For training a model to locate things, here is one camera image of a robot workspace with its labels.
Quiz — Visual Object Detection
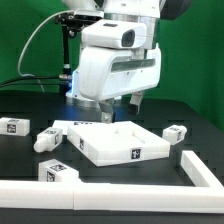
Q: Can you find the white square tabletop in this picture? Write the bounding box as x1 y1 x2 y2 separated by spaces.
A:
67 121 170 166

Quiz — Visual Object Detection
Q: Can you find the grey cable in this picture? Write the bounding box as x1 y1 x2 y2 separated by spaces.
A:
17 9 73 93

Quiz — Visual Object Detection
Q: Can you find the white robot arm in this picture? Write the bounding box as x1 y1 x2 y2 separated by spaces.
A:
62 0 192 123

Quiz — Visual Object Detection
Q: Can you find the white fiducial tag sheet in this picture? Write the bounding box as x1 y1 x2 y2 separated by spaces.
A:
52 120 89 135

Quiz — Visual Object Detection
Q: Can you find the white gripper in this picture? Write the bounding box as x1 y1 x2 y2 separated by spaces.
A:
78 46 161 123

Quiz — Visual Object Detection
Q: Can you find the black cable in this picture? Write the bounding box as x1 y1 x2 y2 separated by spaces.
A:
0 75 68 90

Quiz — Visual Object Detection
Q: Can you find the black camera stand pole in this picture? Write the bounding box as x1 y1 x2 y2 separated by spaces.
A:
55 13 80 94

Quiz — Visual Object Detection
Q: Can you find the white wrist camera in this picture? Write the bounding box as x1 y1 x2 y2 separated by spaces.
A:
81 19 147 49

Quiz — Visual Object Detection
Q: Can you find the white L-shaped obstacle fence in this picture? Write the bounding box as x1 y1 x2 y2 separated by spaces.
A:
0 151 224 214

